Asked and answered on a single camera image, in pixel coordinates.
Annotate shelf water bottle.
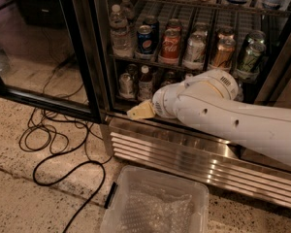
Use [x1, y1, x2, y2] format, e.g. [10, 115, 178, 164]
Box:
[110, 4, 133, 57]
[120, 0, 135, 24]

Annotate black floor cable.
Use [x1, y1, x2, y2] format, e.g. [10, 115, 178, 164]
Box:
[0, 53, 113, 233]

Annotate rear red coca-cola can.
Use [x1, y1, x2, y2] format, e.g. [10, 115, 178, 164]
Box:
[166, 18, 182, 32]

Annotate rear middle shelf water bottle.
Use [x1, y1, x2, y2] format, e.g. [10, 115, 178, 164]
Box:
[120, 0, 135, 24]

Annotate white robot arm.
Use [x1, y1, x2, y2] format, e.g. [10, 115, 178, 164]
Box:
[127, 69, 291, 166]

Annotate closed right fridge door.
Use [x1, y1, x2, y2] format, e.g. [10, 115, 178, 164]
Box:
[239, 3, 291, 175]

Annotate open glass fridge door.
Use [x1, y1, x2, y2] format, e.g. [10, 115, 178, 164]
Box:
[0, 0, 102, 123]

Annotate stainless steel fridge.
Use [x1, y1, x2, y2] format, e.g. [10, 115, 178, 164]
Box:
[77, 0, 291, 209]

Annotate rear silver soda can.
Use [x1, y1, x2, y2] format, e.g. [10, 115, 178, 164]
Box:
[192, 22, 210, 38]

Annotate clear plastic bin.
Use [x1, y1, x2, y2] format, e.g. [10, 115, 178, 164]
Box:
[100, 166, 209, 233]

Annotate gold soda can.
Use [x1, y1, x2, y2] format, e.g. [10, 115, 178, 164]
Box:
[210, 38, 236, 68]
[216, 27, 235, 39]

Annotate blue pepsi can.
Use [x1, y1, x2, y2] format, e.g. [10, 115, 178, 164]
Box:
[143, 15, 159, 45]
[137, 25, 153, 54]

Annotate front red coca-cola can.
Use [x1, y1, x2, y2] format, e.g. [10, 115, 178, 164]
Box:
[161, 29, 180, 59]

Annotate front silver soda can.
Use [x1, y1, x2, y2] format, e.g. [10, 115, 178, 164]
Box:
[183, 34, 206, 63]

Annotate bubble wrap sheet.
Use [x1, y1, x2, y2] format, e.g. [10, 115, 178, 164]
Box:
[116, 183, 194, 233]

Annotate silver soda can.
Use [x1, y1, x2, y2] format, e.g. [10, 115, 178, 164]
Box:
[183, 34, 206, 63]
[192, 22, 210, 38]

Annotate bottom right water bottle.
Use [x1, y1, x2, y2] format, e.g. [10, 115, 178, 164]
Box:
[235, 82, 243, 102]

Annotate red coca-cola can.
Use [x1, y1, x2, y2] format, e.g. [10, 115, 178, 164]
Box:
[161, 29, 180, 59]
[166, 18, 182, 32]

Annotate left brown tea bottle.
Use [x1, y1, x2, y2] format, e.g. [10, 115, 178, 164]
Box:
[138, 65, 153, 101]

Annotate front green soda can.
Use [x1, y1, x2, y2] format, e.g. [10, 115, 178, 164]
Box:
[237, 42, 266, 73]

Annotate green soda can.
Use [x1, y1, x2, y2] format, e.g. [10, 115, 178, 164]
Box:
[243, 30, 266, 46]
[237, 42, 266, 73]

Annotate rear green soda can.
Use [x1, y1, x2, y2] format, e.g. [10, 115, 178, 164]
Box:
[243, 30, 266, 46]

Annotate rear gold soda can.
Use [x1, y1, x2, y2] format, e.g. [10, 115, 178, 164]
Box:
[216, 27, 235, 39]

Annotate brown tea bottle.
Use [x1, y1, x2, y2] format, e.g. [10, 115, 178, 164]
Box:
[138, 65, 153, 101]
[184, 73, 194, 80]

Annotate bottom shelf silver can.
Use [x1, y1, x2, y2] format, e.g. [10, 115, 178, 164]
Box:
[119, 73, 135, 99]

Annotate right brown tea bottle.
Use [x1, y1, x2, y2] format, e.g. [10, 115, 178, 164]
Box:
[184, 73, 194, 80]

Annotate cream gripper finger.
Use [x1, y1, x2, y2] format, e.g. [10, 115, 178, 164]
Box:
[127, 100, 155, 120]

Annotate front gold soda can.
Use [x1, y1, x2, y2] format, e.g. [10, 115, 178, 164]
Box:
[210, 38, 236, 68]

